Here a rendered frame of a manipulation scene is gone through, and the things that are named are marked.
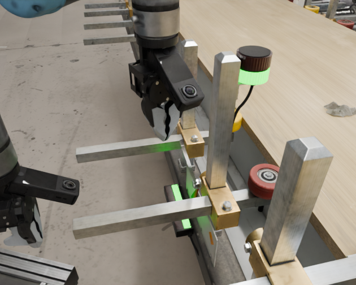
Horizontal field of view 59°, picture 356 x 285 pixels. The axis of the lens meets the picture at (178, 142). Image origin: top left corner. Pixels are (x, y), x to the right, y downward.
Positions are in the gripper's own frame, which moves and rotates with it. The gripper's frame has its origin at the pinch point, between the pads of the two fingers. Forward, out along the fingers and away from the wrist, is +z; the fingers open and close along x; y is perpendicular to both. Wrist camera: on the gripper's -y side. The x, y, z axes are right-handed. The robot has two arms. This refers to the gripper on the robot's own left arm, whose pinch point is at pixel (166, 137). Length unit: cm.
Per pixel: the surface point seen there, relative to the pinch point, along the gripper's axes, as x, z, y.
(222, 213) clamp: -4.4, 12.3, -13.8
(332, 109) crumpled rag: -51, 8, -5
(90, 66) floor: -68, 99, 274
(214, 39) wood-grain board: -62, 9, 62
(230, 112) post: -9.0, -6.9, -8.0
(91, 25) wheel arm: -33, 17, 139
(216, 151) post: -7.1, 1.8, -7.3
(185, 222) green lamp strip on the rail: -4.8, 29.1, -0.6
